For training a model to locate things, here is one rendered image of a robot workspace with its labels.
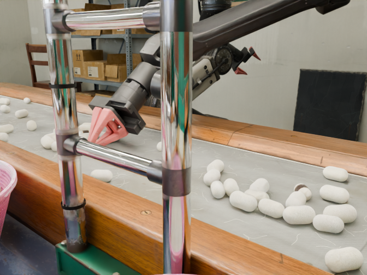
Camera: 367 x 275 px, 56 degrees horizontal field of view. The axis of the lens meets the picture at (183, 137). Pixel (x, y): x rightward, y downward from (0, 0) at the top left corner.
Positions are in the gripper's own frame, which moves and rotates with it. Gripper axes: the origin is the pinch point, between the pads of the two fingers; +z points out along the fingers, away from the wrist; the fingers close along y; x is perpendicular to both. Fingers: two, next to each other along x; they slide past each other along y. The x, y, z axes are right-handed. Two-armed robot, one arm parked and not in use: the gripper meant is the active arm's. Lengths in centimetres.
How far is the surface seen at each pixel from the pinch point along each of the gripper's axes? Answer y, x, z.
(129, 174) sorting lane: 11.8, 0.4, 2.3
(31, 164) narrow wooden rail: 2.4, -8.1, 9.1
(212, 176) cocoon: 24.5, 1.8, -2.3
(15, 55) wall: -449, 128, -150
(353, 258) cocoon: 45.1, -3.0, 3.5
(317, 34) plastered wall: -37, 115, -180
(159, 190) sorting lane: 19.5, -0.4, 3.2
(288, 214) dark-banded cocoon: 37.2, -0.2, 0.3
